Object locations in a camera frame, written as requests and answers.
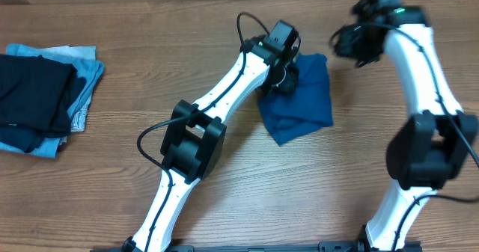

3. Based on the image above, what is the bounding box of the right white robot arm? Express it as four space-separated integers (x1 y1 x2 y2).
329 0 478 251

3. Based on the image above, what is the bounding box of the light blue folded garment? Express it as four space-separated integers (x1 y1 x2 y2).
0 43 105 159

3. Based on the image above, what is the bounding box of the blue polo shirt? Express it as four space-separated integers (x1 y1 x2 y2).
257 54 334 146

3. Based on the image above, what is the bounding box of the black folded garment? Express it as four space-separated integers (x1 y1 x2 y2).
1 55 86 138

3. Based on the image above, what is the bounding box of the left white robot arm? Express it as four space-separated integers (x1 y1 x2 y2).
121 20 300 252

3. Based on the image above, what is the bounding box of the dark navy folded garment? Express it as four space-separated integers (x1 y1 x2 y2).
1 76 86 153

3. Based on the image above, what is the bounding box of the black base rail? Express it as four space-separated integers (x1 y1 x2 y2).
91 240 422 252

